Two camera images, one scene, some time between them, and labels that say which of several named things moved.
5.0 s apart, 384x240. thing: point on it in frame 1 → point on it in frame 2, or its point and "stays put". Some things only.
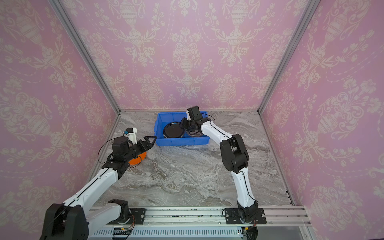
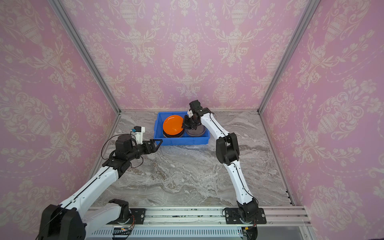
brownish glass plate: x=195 y=133 stays put
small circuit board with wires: x=124 y=231 stays put
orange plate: x=136 y=161 → x=172 y=125
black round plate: x=173 y=130 stays put
